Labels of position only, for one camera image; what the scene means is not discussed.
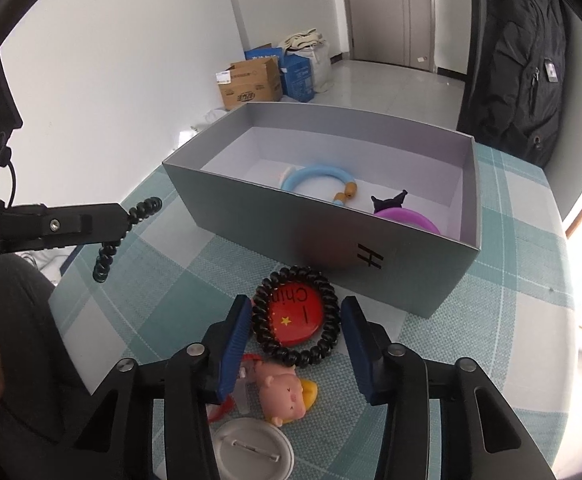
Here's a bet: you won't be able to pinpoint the white plastic bags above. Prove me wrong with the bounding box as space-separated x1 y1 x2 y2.
177 106 238 145

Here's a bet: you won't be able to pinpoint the brown cardboard box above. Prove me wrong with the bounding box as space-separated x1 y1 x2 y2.
216 56 283 112

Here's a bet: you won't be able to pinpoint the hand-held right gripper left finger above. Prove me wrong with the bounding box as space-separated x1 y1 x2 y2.
73 294 252 480

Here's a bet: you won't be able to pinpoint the white sack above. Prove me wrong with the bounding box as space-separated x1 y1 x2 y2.
310 40 333 94

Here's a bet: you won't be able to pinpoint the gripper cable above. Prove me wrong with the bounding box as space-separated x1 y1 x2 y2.
2 147 18 207

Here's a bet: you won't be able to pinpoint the grey door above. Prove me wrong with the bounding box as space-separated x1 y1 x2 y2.
340 0 436 70

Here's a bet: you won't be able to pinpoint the purple bracelet with black charm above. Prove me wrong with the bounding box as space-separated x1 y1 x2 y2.
370 189 442 236

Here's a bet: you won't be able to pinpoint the white round pin badge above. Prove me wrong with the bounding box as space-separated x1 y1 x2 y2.
213 417 295 480

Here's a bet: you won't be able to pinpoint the beige cloth bag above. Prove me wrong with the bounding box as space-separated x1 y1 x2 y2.
277 27 325 52

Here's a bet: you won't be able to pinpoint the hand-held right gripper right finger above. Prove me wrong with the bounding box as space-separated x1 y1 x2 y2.
340 296 557 480

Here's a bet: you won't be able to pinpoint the person's dark trouser leg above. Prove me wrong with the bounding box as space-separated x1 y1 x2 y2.
0 254 122 463

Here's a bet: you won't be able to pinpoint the green checked tablecloth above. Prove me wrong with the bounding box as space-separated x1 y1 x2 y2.
48 142 580 480

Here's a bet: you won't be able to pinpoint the red round badge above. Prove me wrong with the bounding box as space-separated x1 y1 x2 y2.
266 284 328 349

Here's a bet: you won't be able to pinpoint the black backpack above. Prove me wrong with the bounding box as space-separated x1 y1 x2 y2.
457 0 570 169

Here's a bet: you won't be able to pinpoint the pink pig toy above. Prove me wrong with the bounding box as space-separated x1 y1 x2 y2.
255 362 319 426

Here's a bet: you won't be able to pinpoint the blue carton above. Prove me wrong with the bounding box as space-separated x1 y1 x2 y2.
244 46 285 67
277 54 317 102

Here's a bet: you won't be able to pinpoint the blue bracelet with wooden bead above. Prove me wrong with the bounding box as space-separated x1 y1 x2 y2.
279 164 360 209

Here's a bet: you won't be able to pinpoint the black spiral hair tie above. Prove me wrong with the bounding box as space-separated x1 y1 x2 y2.
93 197 163 284
251 266 343 367

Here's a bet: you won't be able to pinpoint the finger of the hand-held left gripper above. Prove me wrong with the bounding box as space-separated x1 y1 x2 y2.
3 201 132 236
1 230 124 256

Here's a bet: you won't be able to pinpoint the grey cardboard box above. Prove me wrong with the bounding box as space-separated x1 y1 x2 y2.
162 101 483 319

